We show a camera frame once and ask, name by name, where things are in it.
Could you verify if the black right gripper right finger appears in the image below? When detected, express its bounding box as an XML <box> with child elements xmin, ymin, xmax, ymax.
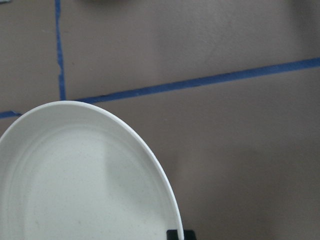
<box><xmin>183</xmin><ymin>229</ymin><xmax>196</xmax><ymax>240</ymax></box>

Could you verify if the beige round plate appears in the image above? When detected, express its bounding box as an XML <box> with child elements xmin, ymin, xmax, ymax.
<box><xmin>0</xmin><ymin>101</ymin><xmax>185</xmax><ymax>240</ymax></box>

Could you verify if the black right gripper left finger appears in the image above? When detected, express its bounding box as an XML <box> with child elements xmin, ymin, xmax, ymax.
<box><xmin>166</xmin><ymin>229</ymin><xmax>178</xmax><ymax>240</ymax></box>

